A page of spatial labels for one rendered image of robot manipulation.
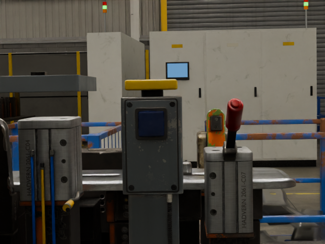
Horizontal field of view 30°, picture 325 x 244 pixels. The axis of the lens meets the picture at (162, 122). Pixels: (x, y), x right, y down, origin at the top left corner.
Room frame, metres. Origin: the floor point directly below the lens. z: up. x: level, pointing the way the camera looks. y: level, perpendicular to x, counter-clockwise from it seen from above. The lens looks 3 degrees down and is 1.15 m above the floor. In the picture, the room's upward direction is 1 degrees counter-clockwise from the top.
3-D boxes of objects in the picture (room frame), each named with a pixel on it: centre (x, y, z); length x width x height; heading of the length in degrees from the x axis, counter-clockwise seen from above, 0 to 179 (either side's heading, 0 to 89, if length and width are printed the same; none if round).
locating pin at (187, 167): (1.06, -0.04, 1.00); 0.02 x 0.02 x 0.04
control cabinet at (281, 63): (9.03, -1.04, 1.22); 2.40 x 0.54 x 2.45; 87
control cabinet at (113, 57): (10.05, 0.71, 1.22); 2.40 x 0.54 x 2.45; 173
